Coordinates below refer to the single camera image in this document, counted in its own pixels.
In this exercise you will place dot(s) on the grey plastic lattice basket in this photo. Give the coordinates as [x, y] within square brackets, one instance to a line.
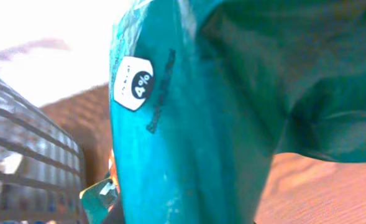
[42, 169]

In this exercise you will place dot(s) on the green Nescafe coffee bag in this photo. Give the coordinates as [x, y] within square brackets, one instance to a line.
[203, 94]

